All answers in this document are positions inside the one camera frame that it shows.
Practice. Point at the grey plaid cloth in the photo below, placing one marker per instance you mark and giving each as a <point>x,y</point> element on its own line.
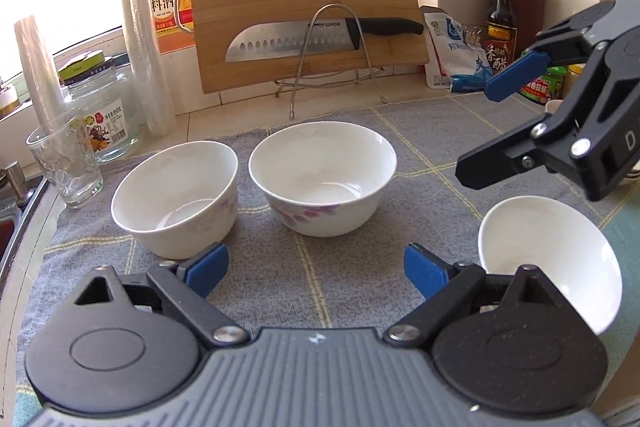
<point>320,267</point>

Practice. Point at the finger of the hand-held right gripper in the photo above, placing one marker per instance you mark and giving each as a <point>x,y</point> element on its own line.
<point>515,77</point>
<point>495,159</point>

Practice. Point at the white bowl with pink flowers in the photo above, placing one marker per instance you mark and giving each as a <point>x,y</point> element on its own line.
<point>550,247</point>
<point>320,187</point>
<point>175,202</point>

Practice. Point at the dark vinegar bottle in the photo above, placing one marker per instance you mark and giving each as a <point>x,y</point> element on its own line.
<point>501,32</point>

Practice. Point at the metal faucet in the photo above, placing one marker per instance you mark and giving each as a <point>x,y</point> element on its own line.
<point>15,179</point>

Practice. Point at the glass jar with fruit label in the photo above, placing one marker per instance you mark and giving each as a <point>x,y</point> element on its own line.
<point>107,107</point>

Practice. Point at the clear plastic roll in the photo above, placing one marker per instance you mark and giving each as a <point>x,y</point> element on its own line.
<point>37,72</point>
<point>142,32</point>

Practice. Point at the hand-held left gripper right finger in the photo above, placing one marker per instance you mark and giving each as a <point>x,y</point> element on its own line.
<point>425,272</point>

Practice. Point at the clear drinking glass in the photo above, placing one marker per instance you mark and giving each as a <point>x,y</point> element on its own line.
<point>65,167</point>

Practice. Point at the green lidded sauce jar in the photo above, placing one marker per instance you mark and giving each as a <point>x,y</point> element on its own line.
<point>547,84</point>

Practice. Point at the brown knife block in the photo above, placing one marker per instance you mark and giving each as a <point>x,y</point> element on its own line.
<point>532,12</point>

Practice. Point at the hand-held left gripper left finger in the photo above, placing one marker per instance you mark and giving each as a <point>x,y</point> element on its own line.
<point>207,271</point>

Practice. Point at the steel sink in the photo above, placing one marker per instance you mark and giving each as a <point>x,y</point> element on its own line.
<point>10,232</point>

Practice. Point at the white and blue salt bag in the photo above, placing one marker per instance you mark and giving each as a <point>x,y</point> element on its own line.
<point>450,57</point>

